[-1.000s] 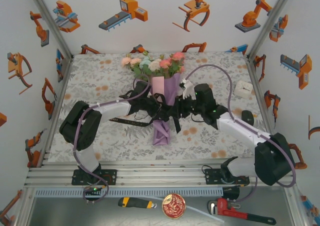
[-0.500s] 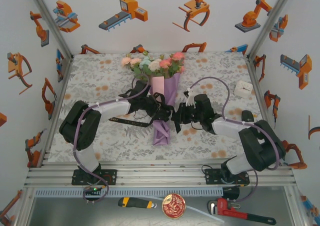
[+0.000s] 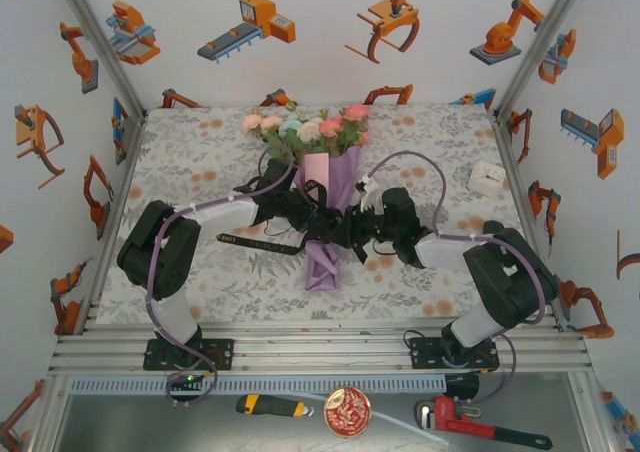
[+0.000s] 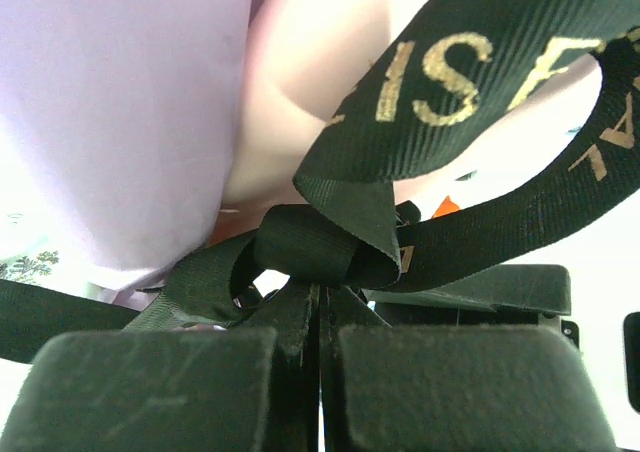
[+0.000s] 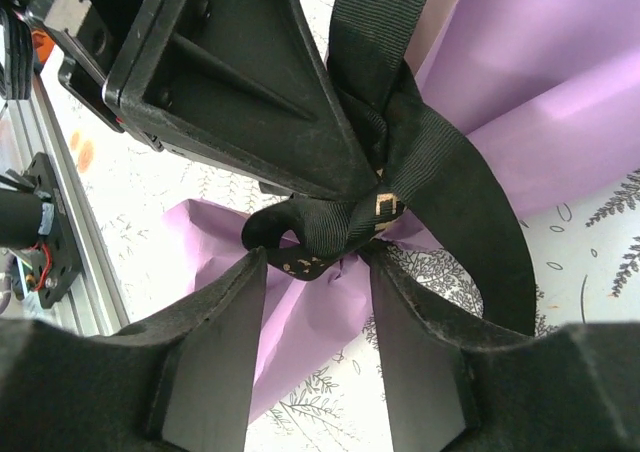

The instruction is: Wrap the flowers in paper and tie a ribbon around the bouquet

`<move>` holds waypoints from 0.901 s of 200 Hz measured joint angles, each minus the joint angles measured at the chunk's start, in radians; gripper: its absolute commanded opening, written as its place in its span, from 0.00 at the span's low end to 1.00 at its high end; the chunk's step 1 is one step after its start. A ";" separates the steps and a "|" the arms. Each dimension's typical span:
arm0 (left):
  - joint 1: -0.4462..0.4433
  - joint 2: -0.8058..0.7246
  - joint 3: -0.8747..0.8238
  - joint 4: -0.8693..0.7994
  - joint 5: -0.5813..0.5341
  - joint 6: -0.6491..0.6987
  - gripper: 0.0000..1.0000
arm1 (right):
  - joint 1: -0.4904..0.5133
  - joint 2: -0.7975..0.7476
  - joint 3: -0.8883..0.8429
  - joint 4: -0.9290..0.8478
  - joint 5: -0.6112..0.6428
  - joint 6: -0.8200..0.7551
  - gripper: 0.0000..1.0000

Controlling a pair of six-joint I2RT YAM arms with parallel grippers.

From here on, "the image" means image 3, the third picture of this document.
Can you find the aluminium side rail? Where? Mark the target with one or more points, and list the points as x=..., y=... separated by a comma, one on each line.
x=506, y=142
x=126, y=172

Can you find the small white square clock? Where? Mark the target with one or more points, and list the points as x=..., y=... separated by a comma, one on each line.
x=487, y=178

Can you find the red pipe wrench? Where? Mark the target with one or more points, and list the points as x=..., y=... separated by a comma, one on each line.
x=450, y=417

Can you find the black oval object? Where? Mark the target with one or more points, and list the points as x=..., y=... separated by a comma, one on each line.
x=492, y=226

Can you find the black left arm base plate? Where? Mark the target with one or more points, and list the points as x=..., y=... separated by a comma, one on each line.
x=220, y=354

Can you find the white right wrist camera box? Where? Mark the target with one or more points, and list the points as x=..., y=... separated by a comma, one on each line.
x=367, y=189

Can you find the floral patterned tablecloth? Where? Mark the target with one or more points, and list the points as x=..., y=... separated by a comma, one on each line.
x=225, y=282

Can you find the clear plastic tube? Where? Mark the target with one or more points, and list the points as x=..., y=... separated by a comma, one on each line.
x=400, y=422

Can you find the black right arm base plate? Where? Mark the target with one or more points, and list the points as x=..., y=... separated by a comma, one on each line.
x=425, y=354

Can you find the black printed ribbon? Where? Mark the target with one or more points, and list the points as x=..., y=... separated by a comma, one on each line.
x=260, y=244

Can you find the round red gold tin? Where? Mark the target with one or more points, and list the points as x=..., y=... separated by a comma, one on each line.
x=347, y=413

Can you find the fake flower bouquet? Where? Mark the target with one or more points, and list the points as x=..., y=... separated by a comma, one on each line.
x=310, y=129

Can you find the aluminium rail base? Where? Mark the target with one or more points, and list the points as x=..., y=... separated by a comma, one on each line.
x=325, y=344

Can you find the small black controller board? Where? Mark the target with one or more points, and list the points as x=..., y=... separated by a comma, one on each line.
x=187, y=383

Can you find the black yellow utility knife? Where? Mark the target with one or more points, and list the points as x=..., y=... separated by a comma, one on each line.
x=265, y=405

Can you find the aluminium corner post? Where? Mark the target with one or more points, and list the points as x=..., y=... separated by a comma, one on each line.
x=101, y=47
x=538, y=47

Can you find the purple wrapping paper sheet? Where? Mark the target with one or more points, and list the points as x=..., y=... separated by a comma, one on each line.
x=322, y=267

